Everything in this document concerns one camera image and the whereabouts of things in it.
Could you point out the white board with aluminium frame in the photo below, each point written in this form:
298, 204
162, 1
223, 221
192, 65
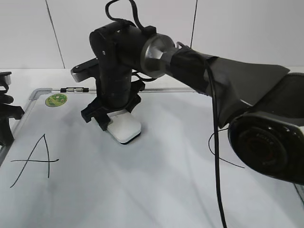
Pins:
62, 172

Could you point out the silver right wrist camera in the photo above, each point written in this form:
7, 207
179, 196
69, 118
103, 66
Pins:
86, 70

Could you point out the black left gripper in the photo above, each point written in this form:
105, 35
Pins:
8, 111

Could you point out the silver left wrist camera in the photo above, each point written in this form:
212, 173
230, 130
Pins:
5, 79

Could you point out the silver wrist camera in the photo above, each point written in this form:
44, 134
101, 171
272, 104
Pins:
86, 70
5, 79

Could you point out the round green sticker magnet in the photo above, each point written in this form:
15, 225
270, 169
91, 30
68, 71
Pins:
56, 100

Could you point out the white rectangular board eraser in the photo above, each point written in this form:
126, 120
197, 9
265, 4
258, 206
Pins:
123, 126

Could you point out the black silver marker pen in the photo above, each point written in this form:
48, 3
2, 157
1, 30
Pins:
74, 90

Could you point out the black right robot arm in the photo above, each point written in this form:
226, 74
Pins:
262, 105

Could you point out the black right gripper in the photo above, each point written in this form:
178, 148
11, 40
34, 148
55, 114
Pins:
117, 96

